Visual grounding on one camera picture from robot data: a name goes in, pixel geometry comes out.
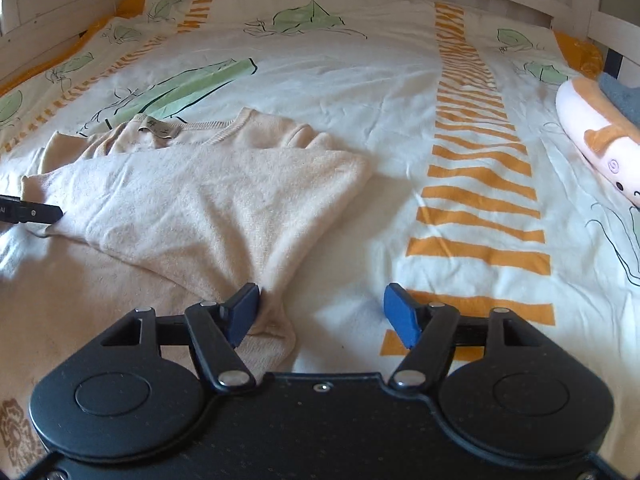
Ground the cream knit sweater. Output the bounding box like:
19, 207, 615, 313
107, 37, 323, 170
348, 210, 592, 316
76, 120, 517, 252
20, 106, 374, 367

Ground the white wooden bed frame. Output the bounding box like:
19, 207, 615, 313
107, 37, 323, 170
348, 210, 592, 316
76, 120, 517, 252
0, 0, 640, 83

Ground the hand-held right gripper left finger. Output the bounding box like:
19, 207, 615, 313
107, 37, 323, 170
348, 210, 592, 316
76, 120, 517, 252
100, 282, 262, 394

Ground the white leaf print duvet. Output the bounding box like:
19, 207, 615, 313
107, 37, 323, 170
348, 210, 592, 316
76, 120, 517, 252
0, 0, 640, 411

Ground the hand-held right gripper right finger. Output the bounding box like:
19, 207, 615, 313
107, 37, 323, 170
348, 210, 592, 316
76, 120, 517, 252
382, 282, 544, 391

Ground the pink orange plush toy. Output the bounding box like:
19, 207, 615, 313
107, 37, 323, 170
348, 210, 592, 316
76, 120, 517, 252
556, 77, 640, 209

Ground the grey blue plush toy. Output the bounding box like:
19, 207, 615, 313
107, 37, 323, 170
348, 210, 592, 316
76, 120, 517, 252
597, 72, 640, 127

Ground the beige floral print blanket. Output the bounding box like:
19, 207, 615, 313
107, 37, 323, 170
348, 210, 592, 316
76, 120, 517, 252
0, 230, 241, 478

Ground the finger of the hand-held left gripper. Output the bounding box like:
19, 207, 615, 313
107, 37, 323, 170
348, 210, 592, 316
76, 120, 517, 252
0, 194, 65, 225

